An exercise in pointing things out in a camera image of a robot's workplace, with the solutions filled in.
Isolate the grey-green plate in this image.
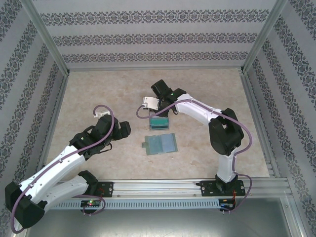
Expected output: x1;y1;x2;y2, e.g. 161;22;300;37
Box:
142;133;179;156

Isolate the teal card with number print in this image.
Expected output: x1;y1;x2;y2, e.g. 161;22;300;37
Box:
151;118;169;129

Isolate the pale blue card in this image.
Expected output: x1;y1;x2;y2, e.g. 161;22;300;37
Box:
162;135;176;152

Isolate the grey sheet metal tray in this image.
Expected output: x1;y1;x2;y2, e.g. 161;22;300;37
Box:
24;208;292;237

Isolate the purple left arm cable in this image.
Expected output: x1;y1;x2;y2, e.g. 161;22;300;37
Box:
11;105;116;234

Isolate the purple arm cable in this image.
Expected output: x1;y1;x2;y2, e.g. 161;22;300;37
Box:
136;98;253;214
11;105;116;234

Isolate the aluminium table side rail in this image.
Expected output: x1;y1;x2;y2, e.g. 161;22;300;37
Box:
34;73;71;176
240;71;282;178

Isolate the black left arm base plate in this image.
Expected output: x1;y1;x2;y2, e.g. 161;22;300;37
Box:
70;181;114;198

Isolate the slotted grey cable duct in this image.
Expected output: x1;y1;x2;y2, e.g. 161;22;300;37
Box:
46;198;220;209

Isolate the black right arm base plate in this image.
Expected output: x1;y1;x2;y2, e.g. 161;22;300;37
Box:
200;180;246;198

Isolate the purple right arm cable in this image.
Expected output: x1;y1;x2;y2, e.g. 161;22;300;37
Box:
136;98;253;214

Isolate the aluminium frame post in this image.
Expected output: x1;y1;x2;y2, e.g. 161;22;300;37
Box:
23;0;71;76
239;0;289;75

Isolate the aluminium lower frame beam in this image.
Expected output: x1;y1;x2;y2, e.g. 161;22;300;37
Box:
281;196;309;237

